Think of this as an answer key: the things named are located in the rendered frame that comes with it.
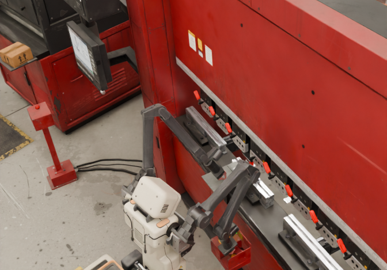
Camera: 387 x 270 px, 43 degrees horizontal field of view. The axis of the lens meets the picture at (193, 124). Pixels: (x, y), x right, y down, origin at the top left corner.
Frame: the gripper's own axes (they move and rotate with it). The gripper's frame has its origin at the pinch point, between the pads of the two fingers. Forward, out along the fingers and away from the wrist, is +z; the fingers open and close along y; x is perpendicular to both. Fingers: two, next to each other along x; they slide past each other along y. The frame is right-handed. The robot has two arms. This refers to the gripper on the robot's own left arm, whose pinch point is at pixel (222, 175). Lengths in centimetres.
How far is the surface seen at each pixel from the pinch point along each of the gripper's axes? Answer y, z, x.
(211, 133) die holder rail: 45.3, 14.8, -12.1
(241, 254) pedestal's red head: -39.4, 14.7, 22.4
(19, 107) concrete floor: 302, 48, 128
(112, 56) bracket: 143, -22, 4
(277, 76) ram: -32, -67, -54
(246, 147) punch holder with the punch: -4.3, -9.6, -22.3
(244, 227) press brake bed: -19.2, 28.4, 12.6
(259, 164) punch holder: -19.2, -9.4, -20.9
